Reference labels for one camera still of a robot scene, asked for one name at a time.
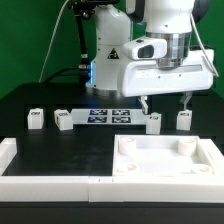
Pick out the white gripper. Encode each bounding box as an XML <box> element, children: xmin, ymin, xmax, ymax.
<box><xmin>120</xmin><ymin>50</ymin><xmax>213</xmax><ymax>115</ymax></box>

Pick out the white square table top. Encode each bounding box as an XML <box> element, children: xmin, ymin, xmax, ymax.
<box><xmin>112</xmin><ymin>135</ymin><xmax>224</xmax><ymax>176</ymax></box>

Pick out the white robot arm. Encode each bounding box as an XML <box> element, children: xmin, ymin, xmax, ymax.
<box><xmin>86</xmin><ymin>0</ymin><xmax>217</xmax><ymax>113</ymax></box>

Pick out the white sheet with AprilTags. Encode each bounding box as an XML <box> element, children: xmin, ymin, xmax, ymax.
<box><xmin>71</xmin><ymin>109</ymin><xmax>147</xmax><ymax>125</ymax></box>

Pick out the white U-shaped obstacle fence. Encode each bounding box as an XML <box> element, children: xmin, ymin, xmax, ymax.
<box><xmin>0</xmin><ymin>138</ymin><xmax>224</xmax><ymax>203</ymax></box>

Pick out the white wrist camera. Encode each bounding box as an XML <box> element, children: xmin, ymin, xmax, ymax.
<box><xmin>122</xmin><ymin>36</ymin><xmax>167</xmax><ymax>60</ymax></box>

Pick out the grey camera cable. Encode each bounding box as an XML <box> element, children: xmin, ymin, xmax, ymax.
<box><xmin>189</xmin><ymin>13</ymin><xmax>220</xmax><ymax>78</ymax></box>

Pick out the black cable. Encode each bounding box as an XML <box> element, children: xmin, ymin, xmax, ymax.
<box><xmin>43</xmin><ymin>66</ymin><xmax>91</xmax><ymax>84</ymax></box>

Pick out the white cable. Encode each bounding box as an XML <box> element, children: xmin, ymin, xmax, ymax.
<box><xmin>38</xmin><ymin>0</ymin><xmax>73</xmax><ymax>84</ymax></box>

